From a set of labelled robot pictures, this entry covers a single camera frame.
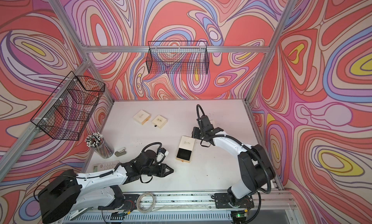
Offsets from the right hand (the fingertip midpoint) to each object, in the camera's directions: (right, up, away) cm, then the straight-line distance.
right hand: (196, 136), depth 91 cm
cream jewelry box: (-39, +12, +15) cm, 44 cm away
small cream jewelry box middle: (-26, +9, +13) cm, 31 cm away
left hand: (-13, -18, -13) cm, 25 cm away
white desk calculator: (-54, -16, -7) cm, 57 cm away
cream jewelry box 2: (-7, -6, 0) cm, 9 cm away
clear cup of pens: (-55, 0, -14) cm, 57 cm away
